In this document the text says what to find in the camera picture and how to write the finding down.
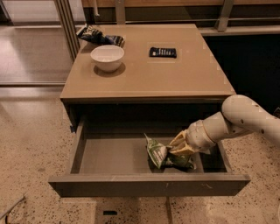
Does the white ceramic bowl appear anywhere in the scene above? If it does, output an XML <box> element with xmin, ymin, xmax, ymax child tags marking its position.
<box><xmin>90</xmin><ymin>45</ymin><xmax>124</xmax><ymax>73</ymax></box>

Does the brown cabinet with top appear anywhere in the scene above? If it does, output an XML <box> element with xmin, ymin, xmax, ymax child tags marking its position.
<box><xmin>60</xmin><ymin>24</ymin><xmax>235</xmax><ymax>127</ymax></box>

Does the dark blue chip bag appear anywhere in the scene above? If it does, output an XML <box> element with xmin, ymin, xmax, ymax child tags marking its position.
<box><xmin>76</xmin><ymin>25</ymin><xmax>125</xmax><ymax>47</ymax></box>

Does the grey cable on floor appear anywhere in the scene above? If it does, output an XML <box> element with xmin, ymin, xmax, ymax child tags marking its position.
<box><xmin>0</xmin><ymin>195</ymin><xmax>26</xmax><ymax>221</ymax></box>

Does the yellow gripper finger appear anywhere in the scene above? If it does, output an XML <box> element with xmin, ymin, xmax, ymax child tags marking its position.
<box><xmin>169</xmin><ymin>130</ymin><xmax>186</xmax><ymax>148</ymax></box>
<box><xmin>169</xmin><ymin>144</ymin><xmax>199</xmax><ymax>156</ymax></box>

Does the open grey top drawer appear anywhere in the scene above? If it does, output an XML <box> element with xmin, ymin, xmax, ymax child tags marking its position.
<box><xmin>48</xmin><ymin>118</ymin><xmax>250</xmax><ymax>197</ymax></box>

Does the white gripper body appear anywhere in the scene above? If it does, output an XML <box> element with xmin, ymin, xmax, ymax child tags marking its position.
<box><xmin>185</xmin><ymin>120</ymin><xmax>215</xmax><ymax>152</ymax></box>

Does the green jalapeno chip bag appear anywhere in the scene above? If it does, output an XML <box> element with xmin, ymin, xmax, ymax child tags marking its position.
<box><xmin>145</xmin><ymin>135</ymin><xmax>196</xmax><ymax>169</ymax></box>

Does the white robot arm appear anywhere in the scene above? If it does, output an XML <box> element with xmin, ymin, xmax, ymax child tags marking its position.
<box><xmin>169</xmin><ymin>94</ymin><xmax>280</xmax><ymax>156</ymax></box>

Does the metal railing frame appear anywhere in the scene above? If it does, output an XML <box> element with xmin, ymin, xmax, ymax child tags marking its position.
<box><xmin>52</xmin><ymin>0</ymin><xmax>280</xmax><ymax>57</ymax></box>

